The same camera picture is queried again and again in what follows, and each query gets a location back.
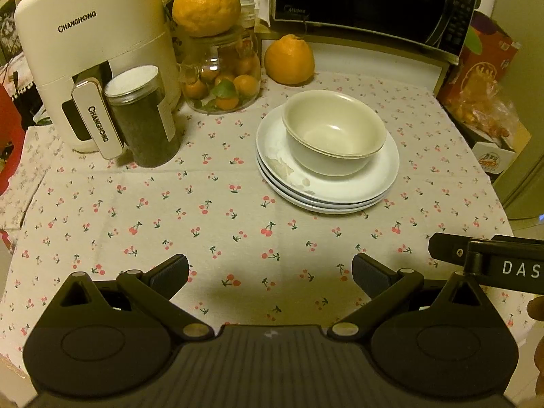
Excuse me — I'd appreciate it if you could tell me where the red bag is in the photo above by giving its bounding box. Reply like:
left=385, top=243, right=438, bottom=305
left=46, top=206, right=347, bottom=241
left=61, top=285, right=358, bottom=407
left=0, top=83, right=24, bottom=197

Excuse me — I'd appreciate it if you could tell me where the white bowl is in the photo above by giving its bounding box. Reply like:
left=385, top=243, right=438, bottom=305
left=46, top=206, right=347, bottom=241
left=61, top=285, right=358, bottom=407
left=287, top=130, right=385, bottom=178

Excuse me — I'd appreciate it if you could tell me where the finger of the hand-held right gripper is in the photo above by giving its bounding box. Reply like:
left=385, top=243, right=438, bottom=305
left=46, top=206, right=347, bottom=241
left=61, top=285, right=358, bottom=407
left=428, top=232, right=471, bottom=265

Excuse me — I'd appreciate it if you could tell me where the cherry print tablecloth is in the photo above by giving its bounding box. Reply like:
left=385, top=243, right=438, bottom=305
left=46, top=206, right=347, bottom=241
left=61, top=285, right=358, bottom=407
left=0, top=70, right=536, bottom=375

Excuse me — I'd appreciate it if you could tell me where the dark jar with white lid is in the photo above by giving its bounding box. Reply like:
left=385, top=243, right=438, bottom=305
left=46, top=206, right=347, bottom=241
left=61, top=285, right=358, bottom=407
left=103, top=65, right=181, bottom=169

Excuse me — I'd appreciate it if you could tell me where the white air fryer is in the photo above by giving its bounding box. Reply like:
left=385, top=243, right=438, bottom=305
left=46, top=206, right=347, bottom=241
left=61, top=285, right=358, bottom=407
left=14, top=0, right=182, bottom=160

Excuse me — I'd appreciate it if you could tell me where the orange printed cardboard box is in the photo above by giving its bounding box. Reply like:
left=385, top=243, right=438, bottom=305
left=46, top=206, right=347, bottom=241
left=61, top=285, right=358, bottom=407
left=438, top=11, right=522, bottom=112

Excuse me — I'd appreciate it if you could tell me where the white plate with grey flowers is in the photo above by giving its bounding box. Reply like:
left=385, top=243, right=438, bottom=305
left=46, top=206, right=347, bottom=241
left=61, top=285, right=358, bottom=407
left=256, top=103, right=400, bottom=203

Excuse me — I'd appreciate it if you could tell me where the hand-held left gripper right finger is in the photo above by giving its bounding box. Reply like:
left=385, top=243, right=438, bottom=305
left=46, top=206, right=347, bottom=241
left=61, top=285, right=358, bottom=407
left=330, top=253, right=494, bottom=341

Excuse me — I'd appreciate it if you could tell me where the large leafy orange citrus fruit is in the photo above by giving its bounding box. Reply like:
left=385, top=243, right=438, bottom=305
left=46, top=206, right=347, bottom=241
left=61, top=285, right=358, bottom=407
left=171, top=0, right=249, bottom=38

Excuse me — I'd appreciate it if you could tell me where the glass jar of kumquats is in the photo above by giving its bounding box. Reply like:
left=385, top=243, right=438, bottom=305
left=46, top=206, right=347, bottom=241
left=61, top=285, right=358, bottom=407
left=178, top=25, right=262, bottom=115

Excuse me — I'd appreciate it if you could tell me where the clear plastic bag of oranges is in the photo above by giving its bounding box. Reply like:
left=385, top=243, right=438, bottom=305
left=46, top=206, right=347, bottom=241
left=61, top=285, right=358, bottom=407
left=453, top=81, right=532, bottom=146

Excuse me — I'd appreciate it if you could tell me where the framed picture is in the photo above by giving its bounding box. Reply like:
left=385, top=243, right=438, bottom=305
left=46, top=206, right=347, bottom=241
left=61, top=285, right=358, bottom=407
left=0, top=0, right=27, bottom=67

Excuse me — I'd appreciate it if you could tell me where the person's right hand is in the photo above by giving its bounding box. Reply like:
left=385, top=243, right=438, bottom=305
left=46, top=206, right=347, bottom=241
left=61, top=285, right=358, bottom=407
left=526, top=299, right=544, bottom=388

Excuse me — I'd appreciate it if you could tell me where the large blue patterned plate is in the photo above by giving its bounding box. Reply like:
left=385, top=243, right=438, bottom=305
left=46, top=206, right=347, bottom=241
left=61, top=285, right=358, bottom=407
left=259, top=166, right=390, bottom=215

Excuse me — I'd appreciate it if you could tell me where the white cardboard box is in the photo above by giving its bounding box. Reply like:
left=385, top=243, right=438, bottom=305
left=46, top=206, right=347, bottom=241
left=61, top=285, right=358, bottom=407
left=461, top=123, right=517, bottom=180

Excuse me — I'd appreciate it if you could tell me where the white refrigerator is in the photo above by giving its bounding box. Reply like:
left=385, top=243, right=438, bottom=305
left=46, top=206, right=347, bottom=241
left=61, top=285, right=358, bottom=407
left=491, top=21, right=544, bottom=243

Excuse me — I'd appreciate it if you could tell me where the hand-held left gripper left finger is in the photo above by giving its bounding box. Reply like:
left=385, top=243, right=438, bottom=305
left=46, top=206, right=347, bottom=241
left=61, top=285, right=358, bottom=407
left=55, top=254, right=213, bottom=343

